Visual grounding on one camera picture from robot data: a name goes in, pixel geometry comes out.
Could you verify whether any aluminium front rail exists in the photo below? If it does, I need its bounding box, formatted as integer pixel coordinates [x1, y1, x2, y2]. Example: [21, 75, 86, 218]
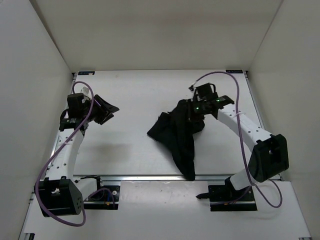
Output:
[74, 174, 283, 182]

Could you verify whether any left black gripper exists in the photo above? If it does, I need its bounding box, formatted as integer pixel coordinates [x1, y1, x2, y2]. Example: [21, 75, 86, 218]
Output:
[84, 92, 120, 124]

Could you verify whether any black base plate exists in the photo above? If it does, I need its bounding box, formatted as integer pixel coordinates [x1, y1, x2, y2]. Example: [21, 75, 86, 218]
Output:
[84, 176, 121, 210]
[196, 185, 258, 212]

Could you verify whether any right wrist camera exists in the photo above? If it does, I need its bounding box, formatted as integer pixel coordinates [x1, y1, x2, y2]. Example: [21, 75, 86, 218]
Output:
[196, 83, 218, 101]

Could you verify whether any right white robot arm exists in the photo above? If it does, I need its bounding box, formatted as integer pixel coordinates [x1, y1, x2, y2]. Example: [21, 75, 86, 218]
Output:
[187, 95, 289, 200]

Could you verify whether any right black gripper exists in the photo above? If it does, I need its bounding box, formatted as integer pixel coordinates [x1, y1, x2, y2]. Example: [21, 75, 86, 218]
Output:
[184, 98, 207, 123]

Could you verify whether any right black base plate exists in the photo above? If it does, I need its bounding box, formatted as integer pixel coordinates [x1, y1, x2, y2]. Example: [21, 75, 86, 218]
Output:
[196, 185, 258, 212]

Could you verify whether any blue corner sticker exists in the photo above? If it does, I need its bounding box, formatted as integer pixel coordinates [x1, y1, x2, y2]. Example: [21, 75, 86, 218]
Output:
[225, 69, 243, 74]
[77, 71, 95, 76]

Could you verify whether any black skirt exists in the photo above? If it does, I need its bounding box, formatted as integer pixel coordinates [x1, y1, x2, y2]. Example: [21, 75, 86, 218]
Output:
[147, 99, 205, 181]

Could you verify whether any right blue corner sticker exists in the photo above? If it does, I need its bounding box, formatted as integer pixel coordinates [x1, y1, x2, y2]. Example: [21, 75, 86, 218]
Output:
[225, 69, 243, 74]

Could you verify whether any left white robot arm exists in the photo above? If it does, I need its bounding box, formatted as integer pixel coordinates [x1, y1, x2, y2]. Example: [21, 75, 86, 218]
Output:
[37, 93, 119, 217]

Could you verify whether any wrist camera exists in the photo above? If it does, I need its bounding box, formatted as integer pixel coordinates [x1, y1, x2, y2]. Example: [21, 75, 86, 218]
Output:
[67, 91, 91, 118]
[196, 83, 218, 101]

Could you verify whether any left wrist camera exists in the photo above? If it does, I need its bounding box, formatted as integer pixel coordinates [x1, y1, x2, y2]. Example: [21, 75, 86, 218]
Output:
[67, 91, 91, 118]

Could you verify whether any left blue corner sticker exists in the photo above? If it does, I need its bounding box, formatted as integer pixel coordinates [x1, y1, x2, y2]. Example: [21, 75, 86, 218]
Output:
[77, 71, 95, 76]

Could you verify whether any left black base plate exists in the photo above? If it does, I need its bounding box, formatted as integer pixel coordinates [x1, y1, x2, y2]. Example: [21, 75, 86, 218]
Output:
[84, 176, 121, 210]

